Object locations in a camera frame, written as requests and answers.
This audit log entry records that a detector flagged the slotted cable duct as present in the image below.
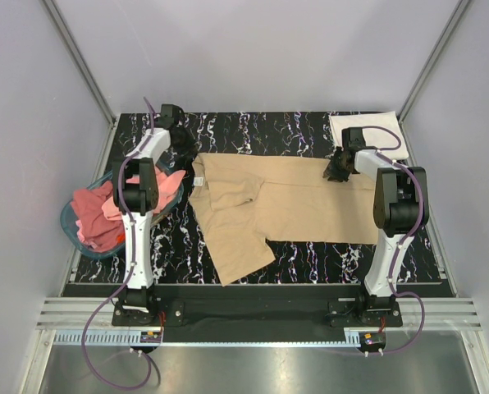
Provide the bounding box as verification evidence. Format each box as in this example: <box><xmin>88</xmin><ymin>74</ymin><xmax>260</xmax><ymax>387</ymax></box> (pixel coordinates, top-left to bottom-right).
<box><xmin>54</xmin><ymin>330</ymin><xmax>368</xmax><ymax>348</ymax></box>

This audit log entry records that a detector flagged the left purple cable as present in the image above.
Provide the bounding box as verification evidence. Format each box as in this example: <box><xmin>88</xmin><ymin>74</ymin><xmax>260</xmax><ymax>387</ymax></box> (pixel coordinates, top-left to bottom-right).
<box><xmin>80</xmin><ymin>96</ymin><xmax>162</xmax><ymax>391</ymax></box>

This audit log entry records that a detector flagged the aluminium frame post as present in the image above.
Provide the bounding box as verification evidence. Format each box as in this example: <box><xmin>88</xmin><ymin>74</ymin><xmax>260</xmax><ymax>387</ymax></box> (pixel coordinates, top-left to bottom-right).
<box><xmin>39</xmin><ymin>0</ymin><xmax>121</xmax><ymax>128</ymax></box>
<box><xmin>398</xmin><ymin>0</ymin><xmax>475</xmax><ymax>124</ymax></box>

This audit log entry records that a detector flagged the orange garment in basket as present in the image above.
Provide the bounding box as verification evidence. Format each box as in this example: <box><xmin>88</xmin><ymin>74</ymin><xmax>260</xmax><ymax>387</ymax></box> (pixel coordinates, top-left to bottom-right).
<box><xmin>117</xmin><ymin>233</ymin><xmax>126</xmax><ymax>245</ymax></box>

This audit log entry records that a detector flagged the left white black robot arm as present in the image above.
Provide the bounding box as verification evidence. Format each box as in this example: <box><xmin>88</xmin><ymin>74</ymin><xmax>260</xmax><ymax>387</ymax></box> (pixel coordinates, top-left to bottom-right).
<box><xmin>112</xmin><ymin>103</ymin><xmax>198</xmax><ymax>325</ymax></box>

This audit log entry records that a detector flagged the dark pink shirt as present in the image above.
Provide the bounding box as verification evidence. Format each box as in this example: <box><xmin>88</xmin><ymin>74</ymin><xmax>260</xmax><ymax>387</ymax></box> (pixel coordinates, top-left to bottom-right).
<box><xmin>70</xmin><ymin>181</ymin><xmax>124</xmax><ymax>253</ymax></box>

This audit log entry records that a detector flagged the tan t shirt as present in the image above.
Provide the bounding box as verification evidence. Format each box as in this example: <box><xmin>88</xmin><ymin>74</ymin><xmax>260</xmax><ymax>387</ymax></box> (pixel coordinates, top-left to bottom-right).
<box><xmin>189</xmin><ymin>153</ymin><xmax>378</xmax><ymax>286</ymax></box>

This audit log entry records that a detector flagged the right aluminium frame post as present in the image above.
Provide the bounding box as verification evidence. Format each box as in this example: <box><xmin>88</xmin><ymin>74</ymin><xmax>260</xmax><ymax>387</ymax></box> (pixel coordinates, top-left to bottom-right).
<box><xmin>398</xmin><ymin>0</ymin><xmax>475</xmax><ymax>124</ymax></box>

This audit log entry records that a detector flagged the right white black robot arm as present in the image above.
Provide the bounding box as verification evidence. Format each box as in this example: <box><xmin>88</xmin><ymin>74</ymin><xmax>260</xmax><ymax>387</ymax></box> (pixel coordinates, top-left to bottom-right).
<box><xmin>323</xmin><ymin>126</ymin><xmax>430</xmax><ymax>326</ymax></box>

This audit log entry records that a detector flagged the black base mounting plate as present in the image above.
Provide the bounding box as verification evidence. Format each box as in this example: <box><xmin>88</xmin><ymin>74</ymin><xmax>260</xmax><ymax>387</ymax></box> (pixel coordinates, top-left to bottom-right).
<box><xmin>112</xmin><ymin>284</ymin><xmax>380</xmax><ymax>346</ymax></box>

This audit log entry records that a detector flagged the folded white t shirt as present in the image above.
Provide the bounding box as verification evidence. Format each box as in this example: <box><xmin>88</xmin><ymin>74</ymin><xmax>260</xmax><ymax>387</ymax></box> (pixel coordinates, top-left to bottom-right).
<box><xmin>329</xmin><ymin>112</ymin><xmax>409</xmax><ymax>160</ymax></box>

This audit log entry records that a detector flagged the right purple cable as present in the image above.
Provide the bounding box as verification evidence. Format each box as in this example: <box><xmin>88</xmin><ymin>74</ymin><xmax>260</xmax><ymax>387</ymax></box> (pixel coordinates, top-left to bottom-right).
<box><xmin>322</xmin><ymin>125</ymin><xmax>429</xmax><ymax>356</ymax></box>

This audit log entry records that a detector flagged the purple cable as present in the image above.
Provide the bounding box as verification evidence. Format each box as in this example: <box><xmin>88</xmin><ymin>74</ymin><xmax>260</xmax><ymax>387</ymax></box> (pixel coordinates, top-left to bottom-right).
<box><xmin>80</xmin><ymin>96</ymin><xmax>162</xmax><ymax>391</ymax></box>
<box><xmin>322</xmin><ymin>125</ymin><xmax>429</xmax><ymax>356</ymax></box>

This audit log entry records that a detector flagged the light pink shirt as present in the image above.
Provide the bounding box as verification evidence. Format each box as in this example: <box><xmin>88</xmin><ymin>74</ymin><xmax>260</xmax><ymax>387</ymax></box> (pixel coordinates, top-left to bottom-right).
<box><xmin>102</xmin><ymin>166</ymin><xmax>185</xmax><ymax>221</ymax></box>

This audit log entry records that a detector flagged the teal plastic laundry basket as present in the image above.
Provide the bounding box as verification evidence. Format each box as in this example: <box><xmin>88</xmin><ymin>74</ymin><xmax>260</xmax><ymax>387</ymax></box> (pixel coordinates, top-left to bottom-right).
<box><xmin>60</xmin><ymin>163</ymin><xmax>185</xmax><ymax>259</ymax></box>

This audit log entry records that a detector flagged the left aluminium frame post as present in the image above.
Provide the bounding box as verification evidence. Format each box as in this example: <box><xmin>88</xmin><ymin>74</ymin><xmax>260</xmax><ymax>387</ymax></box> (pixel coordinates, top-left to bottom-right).
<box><xmin>39</xmin><ymin>0</ymin><xmax>121</xmax><ymax>128</ymax></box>

